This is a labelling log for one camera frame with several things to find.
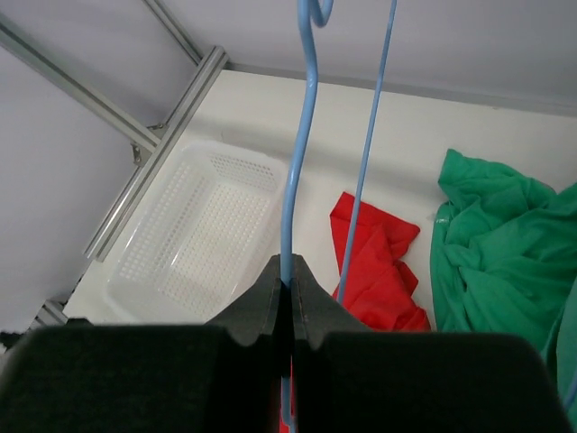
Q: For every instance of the light blue wire hanger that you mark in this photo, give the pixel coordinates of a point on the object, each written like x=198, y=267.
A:
x=311, y=14

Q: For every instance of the red tank top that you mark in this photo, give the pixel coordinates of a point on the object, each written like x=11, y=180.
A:
x=380, y=285

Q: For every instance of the white plastic perforated basket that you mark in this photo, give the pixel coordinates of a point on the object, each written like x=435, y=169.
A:
x=203, y=239

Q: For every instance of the green tank top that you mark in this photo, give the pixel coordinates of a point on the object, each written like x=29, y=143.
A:
x=503, y=251

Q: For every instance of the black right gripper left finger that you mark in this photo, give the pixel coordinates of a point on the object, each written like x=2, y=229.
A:
x=222, y=376

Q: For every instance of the aluminium frame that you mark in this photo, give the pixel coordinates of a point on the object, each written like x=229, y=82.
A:
x=97, y=98

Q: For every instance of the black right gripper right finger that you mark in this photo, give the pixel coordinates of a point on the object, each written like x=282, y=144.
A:
x=348, y=378

